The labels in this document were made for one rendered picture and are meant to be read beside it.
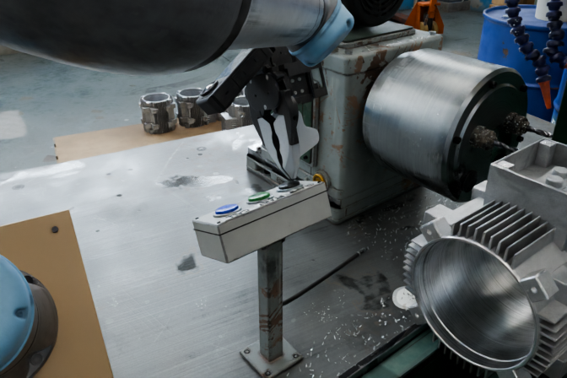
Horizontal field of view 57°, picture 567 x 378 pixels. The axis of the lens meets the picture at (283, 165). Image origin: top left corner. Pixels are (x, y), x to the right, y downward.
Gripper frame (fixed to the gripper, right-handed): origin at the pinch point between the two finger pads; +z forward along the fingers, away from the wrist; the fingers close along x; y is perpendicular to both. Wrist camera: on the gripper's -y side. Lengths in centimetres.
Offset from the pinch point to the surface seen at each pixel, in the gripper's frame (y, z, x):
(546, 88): 40.5, -1.3, -15.0
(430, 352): 4.2, 24.4, -15.4
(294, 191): -1.6, 2.3, -3.0
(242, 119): 118, 6, 205
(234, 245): -12.0, 5.6, -3.5
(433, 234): 4.6, 8.6, -19.0
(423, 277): 6.3, 15.4, -14.6
